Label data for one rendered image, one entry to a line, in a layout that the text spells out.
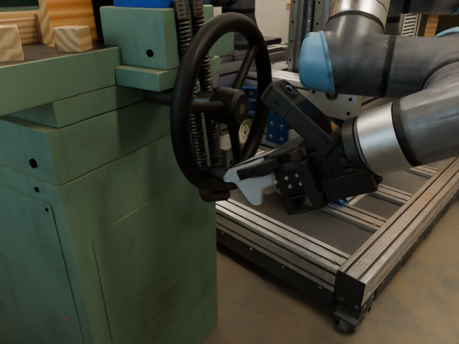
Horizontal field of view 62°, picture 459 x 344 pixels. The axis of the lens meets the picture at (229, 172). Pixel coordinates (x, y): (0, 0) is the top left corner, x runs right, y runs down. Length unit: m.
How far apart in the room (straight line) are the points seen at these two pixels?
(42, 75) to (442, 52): 0.50
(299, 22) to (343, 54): 0.86
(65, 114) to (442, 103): 0.49
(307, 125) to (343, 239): 0.95
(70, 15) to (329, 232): 1.05
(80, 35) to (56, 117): 0.13
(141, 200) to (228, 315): 0.68
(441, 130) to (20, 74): 0.50
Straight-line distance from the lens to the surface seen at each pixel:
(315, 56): 0.50
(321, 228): 1.41
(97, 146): 0.68
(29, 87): 0.59
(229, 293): 1.43
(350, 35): 0.51
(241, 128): 0.94
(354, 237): 1.40
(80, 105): 0.64
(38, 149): 0.65
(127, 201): 0.76
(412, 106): 0.42
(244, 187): 0.53
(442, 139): 0.41
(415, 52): 0.50
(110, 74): 0.68
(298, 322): 1.36
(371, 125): 0.43
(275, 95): 0.47
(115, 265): 0.80
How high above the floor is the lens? 0.99
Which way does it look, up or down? 26 degrees down
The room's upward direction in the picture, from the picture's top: straight up
